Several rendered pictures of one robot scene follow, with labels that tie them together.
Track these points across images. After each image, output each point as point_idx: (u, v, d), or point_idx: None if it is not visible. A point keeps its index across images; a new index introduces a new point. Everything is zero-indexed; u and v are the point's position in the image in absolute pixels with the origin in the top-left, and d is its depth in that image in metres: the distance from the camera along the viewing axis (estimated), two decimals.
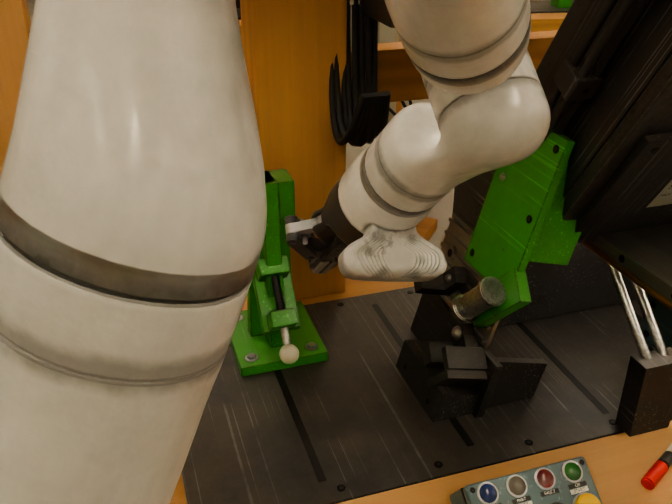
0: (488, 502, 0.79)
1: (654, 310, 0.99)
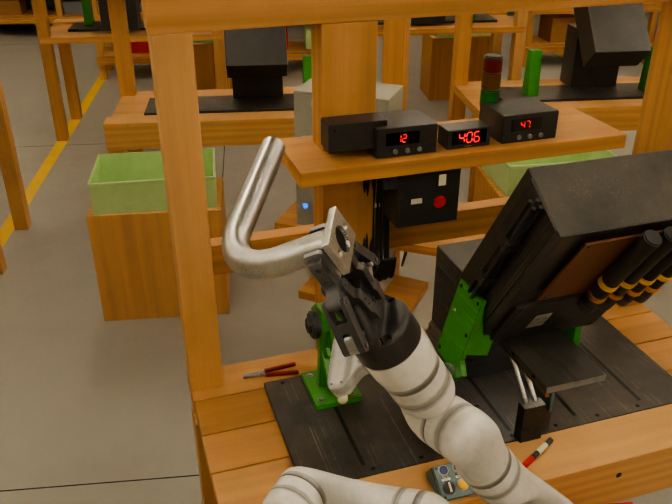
0: (443, 474, 1.70)
1: None
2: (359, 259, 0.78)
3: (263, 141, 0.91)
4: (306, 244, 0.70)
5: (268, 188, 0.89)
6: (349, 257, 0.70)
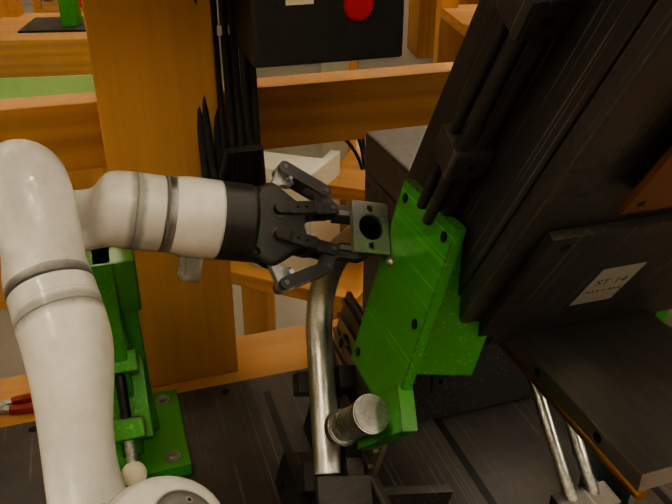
0: None
1: None
2: (303, 270, 0.72)
3: (338, 468, 0.79)
4: (368, 233, 0.77)
5: (312, 410, 0.80)
6: (356, 215, 0.73)
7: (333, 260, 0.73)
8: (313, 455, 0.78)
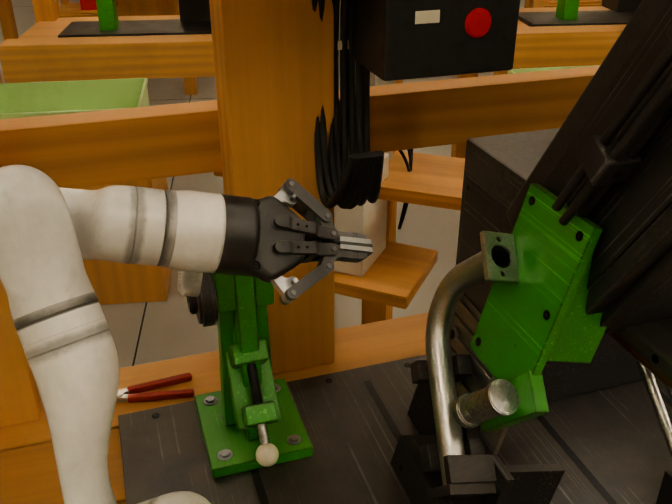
0: None
1: None
2: (305, 275, 0.72)
3: None
4: (493, 261, 0.83)
5: (438, 426, 0.86)
6: (488, 245, 0.79)
7: (333, 260, 0.73)
8: (441, 468, 0.84)
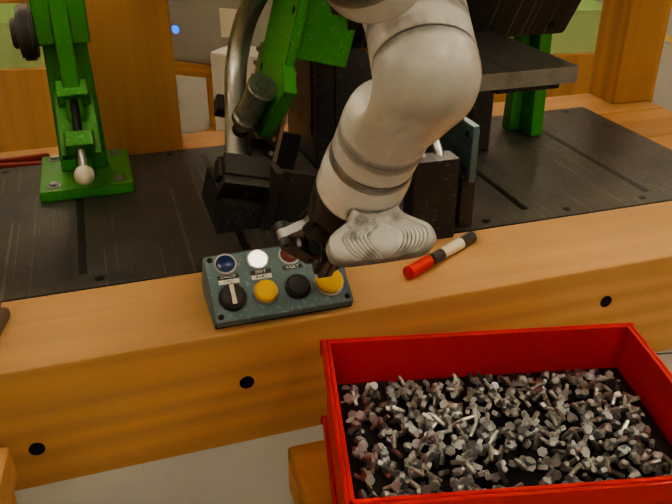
0: (224, 271, 0.78)
1: None
2: None
3: None
4: None
5: (226, 138, 0.98)
6: None
7: None
8: None
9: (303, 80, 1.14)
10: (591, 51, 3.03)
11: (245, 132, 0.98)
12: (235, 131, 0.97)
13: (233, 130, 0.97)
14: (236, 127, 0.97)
